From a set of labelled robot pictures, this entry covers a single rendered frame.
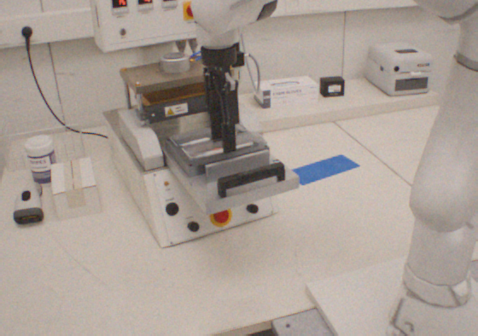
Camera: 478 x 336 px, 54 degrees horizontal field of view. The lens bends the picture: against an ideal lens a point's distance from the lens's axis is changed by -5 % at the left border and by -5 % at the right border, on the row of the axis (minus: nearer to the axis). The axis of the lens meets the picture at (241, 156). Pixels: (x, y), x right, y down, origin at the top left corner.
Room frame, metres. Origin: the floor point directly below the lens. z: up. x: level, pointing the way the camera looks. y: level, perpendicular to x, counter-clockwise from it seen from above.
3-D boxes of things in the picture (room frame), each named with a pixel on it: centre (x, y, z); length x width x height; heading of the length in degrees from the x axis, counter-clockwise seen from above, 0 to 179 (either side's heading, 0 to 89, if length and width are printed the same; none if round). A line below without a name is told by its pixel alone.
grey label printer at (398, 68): (1.96, -0.68, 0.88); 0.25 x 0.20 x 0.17; 11
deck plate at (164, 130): (1.31, 0.18, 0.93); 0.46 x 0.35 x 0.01; 25
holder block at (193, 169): (1.05, 0.06, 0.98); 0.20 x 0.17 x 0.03; 115
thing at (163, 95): (1.29, 0.16, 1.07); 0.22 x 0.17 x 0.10; 115
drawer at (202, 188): (1.01, 0.04, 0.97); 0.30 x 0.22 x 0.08; 25
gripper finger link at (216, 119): (1.04, 0.05, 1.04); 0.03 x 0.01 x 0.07; 116
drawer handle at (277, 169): (0.88, -0.02, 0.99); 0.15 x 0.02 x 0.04; 115
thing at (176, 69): (1.32, 0.16, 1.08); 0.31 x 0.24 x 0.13; 115
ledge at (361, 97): (1.87, -0.39, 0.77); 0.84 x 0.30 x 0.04; 107
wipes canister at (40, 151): (1.33, 0.62, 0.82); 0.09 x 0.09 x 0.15
